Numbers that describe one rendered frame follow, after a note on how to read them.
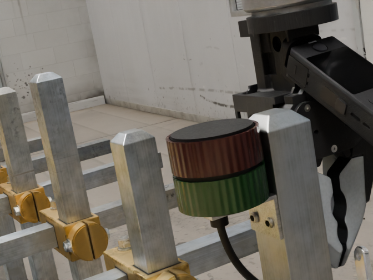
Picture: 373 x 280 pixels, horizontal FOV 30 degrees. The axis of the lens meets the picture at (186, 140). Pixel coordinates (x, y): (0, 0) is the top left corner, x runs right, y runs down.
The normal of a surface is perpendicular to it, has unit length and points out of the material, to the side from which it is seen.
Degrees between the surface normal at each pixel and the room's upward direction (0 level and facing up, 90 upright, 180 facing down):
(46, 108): 90
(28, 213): 90
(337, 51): 30
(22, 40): 90
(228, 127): 0
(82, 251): 90
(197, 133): 0
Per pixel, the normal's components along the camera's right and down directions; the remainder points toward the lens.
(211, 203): -0.28, 0.24
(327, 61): 0.06, -0.78
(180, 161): -0.74, 0.26
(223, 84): -0.89, 0.24
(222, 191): 0.00, 0.20
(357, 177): 0.47, 0.10
